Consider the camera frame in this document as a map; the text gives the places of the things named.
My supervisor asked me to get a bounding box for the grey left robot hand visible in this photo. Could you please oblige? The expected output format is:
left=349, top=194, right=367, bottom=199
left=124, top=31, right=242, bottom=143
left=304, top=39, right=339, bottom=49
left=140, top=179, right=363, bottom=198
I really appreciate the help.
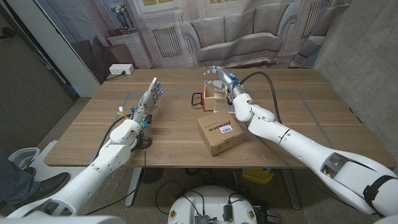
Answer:
left=131, top=77, right=164, bottom=124

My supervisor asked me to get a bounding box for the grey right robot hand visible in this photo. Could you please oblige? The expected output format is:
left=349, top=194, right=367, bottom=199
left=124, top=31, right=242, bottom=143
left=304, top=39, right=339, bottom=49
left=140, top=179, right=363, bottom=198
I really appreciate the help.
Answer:
left=203, top=65, right=245, bottom=98

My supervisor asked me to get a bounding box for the brown cardboard package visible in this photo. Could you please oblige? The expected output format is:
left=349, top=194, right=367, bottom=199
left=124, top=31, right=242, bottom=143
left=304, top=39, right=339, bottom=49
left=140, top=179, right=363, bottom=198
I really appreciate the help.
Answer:
left=197, top=111, right=245, bottom=157

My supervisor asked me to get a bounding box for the wooden box with slot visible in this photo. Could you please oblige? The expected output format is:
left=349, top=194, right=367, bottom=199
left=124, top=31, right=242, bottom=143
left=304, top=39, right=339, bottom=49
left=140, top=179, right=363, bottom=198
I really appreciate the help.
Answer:
left=213, top=88, right=236, bottom=113

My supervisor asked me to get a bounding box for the white power strip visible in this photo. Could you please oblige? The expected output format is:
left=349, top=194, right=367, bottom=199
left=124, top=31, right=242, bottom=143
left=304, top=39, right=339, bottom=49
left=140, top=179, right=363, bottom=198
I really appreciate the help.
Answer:
left=109, top=63, right=135, bottom=76

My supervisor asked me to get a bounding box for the printed living room backdrop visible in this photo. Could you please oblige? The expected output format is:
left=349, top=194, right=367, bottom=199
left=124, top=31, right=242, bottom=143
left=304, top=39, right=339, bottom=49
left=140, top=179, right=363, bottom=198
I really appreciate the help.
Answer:
left=34, top=0, right=352, bottom=85

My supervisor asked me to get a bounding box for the black round floor object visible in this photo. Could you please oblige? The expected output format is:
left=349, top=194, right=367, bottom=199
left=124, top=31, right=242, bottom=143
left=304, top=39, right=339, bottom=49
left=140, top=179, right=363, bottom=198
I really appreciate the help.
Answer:
left=139, top=167, right=164, bottom=185

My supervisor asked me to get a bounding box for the white table leg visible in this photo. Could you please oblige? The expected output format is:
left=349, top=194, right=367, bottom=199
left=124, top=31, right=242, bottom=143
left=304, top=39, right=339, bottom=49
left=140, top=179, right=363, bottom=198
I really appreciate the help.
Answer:
left=124, top=167, right=143, bottom=208

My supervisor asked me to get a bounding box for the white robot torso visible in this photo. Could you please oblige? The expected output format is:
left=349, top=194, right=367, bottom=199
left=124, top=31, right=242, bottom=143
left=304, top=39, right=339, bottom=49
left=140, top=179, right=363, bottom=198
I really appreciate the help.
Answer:
left=167, top=185, right=258, bottom=224

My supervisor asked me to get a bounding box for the dark shoe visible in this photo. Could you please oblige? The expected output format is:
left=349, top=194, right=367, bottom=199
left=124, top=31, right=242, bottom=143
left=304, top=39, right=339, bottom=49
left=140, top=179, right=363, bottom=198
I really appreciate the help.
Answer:
left=37, top=172, right=71, bottom=197

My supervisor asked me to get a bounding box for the grey table leg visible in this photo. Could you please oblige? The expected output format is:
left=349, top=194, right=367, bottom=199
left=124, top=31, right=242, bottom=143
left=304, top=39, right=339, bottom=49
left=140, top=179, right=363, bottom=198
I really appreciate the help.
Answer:
left=281, top=169, right=302, bottom=211

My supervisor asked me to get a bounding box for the person leg in jeans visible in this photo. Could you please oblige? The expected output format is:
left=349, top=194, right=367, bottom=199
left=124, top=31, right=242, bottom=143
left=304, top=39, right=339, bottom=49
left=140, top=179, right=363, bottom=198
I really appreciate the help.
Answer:
left=0, top=146, right=41, bottom=209

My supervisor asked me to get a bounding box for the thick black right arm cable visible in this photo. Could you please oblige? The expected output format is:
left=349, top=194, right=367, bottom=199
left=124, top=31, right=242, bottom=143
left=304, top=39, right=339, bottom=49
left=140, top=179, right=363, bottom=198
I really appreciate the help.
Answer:
left=239, top=71, right=282, bottom=124

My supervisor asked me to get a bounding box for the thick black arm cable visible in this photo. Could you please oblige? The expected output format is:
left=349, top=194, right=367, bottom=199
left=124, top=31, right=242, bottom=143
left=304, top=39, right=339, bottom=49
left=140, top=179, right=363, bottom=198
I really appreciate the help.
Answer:
left=93, top=114, right=133, bottom=161
left=239, top=71, right=282, bottom=124

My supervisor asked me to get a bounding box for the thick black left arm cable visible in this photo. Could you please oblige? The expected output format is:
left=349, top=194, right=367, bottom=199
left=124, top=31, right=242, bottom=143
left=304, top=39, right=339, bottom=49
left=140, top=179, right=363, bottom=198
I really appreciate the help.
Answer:
left=93, top=114, right=133, bottom=161

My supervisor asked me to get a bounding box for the thin black hanging cable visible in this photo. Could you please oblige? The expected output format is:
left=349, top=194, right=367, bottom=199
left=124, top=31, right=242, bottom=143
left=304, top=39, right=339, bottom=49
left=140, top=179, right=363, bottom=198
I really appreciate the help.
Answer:
left=85, top=127, right=147, bottom=216

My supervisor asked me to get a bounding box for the black floor cable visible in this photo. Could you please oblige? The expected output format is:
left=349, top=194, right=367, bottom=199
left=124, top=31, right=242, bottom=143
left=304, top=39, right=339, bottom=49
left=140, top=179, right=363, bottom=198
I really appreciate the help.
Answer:
left=154, top=179, right=206, bottom=216

